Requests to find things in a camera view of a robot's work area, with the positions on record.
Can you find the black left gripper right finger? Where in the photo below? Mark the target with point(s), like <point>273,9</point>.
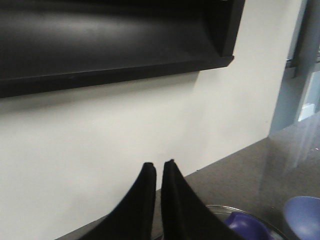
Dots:
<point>184,215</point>

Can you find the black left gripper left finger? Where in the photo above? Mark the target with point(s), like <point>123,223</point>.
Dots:
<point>132,218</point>

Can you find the glass pot lid blue knob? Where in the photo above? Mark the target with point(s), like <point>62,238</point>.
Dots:
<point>246,225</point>

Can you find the light blue ceramic bowl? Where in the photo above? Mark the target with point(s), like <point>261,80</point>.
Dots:
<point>301,218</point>

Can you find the black range hood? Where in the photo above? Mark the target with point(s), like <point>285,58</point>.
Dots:
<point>52,45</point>

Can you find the grey window frame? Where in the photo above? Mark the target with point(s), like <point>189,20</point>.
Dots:
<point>305,40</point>

